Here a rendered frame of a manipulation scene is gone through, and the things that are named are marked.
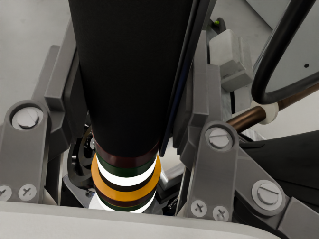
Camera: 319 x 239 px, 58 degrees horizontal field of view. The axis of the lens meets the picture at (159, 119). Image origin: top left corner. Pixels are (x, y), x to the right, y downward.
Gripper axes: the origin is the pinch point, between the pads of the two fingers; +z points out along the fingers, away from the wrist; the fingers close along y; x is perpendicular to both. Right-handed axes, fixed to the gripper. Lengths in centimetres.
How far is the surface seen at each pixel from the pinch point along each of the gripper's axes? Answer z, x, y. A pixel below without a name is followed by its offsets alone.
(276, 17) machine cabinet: 184, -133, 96
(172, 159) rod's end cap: 1.6, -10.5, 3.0
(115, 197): -2.2, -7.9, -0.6
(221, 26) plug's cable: 44, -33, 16
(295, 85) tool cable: 9.2, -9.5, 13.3
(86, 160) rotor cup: 6.4, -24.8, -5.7
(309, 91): 10.1, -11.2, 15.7
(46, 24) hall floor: 160, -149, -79
